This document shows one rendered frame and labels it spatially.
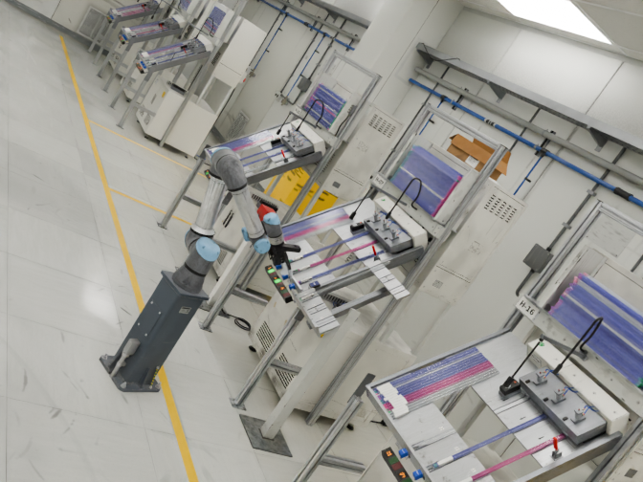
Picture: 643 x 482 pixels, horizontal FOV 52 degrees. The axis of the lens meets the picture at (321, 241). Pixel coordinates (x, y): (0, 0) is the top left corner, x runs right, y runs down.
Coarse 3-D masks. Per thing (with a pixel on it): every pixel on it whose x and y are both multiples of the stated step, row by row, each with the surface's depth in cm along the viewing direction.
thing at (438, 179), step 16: (416, 160) 384; (432, 160) 373; (400, 176) 390; (416, 176) 379; (432, 176) 368; (448, 176) 358; (416, 192) 373; (432, 192) 363; (448, 192) 354; (432, 208) 358
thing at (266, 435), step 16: (352, 320) 328; (336, 336) 328; (320, 352) 331; (304, 368) 336; (320, 368) 334; (304, 384) 335; (288, 400) 336; (240, 416) 347; (272, 416) 342; (288, 416) 341; (256, 432) 342; (272, 432) 342; (256, 448) 330; (272, 448) 337; (288, 448) 347
